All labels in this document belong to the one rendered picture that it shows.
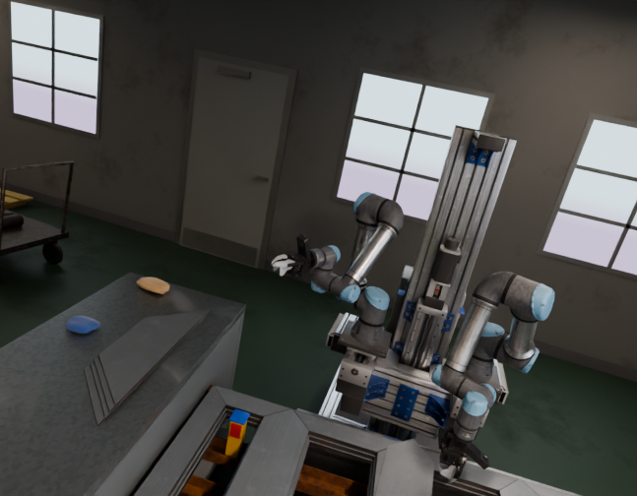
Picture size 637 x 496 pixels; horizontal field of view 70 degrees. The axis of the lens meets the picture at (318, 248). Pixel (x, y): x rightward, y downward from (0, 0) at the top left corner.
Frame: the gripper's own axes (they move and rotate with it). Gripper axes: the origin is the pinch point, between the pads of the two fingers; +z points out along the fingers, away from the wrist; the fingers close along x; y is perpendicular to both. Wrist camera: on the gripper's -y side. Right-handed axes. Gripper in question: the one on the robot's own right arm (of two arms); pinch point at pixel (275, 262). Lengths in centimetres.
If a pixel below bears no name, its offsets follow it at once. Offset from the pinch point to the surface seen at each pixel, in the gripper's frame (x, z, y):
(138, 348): 19, 36, 41
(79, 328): 41, 48, 44
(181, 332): 21.1, 17.2, 41.4
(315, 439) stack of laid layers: -39, -6, 56
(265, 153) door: 245, -223, 51
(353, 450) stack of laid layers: -51, -14, 54
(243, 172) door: 260, -214, 79
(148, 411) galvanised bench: -9, 48, 39
